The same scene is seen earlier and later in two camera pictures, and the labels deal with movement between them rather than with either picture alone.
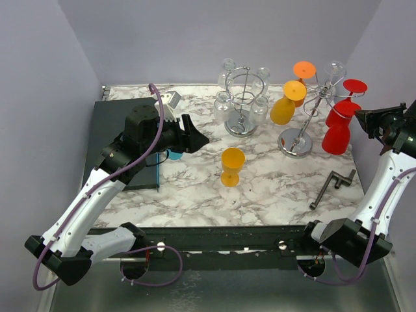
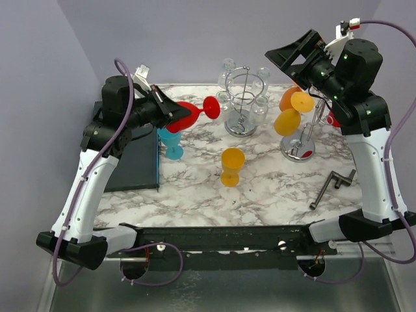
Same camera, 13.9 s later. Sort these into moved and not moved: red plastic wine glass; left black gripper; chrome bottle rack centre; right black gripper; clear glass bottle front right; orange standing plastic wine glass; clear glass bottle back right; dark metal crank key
Moved: red plastic wine glass; right black gripper; left black gripper
Not moved: clear glass bottle front right; orange standing plastic wine glass; chrome bottle rack centre; clear glass bottle back right; dark metal crank key
